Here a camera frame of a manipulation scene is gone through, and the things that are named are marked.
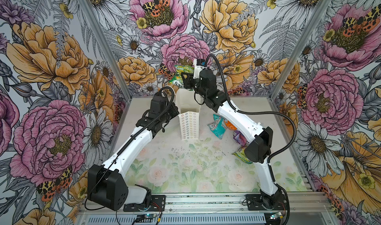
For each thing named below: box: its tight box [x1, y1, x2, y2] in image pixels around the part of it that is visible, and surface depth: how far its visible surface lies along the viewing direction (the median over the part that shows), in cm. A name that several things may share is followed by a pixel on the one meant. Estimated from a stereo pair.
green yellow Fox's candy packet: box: [168, 64, 195, 89], surface depth 77 cm
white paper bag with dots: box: [175, 88, 201, 141], surface depth 87 cm
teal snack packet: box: [207, 113, 227, 140], surface depth 101 cm
